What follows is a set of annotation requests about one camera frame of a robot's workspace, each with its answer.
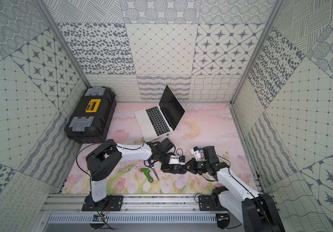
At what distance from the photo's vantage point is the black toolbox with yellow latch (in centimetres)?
86

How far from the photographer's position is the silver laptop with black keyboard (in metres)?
1.03

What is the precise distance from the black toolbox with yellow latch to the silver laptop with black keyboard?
235mm
